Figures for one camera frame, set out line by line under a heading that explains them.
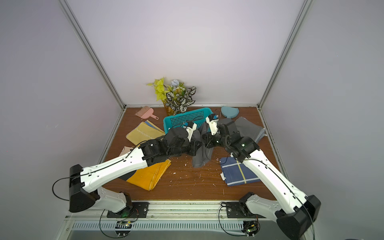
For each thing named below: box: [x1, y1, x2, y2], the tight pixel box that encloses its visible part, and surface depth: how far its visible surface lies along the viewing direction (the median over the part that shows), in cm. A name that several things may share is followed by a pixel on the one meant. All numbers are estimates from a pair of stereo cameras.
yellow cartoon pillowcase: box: [126, 159, 172, 191], surface depth 83 cm
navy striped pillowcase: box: [219, 156, 261, 187], surface depth 85 cm
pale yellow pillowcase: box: [126, 120, 166, 146], surface depth 105 cm
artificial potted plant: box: [146, 77, 197, 116], surface depth 94 cm
